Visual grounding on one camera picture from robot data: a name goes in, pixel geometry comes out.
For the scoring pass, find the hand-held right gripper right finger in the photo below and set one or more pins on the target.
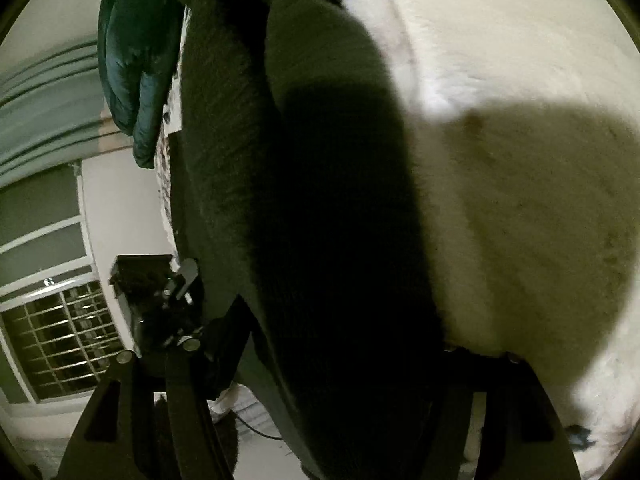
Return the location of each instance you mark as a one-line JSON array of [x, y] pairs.
[[505, 410]]

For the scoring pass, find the folded dark green blanket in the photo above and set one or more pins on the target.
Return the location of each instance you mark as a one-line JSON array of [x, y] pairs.
[[130, 60]]

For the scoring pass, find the bed with floral sheet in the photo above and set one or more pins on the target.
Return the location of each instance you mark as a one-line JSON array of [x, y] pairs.
[[525, 110]]

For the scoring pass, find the grey-green curtain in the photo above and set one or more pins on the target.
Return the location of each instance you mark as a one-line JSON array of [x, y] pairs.
[[45, 110]]

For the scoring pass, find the window with white frame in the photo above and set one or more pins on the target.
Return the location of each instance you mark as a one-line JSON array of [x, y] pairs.
[[50, 240]]

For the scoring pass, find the dark striped sweater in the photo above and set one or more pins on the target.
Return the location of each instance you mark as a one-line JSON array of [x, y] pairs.
[[325, 210]]

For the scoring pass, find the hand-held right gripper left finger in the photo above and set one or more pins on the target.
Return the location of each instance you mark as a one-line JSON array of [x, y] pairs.
[[185, 410]]

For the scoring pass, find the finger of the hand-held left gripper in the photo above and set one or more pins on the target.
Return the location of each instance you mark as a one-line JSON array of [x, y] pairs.
[[187, 277]]

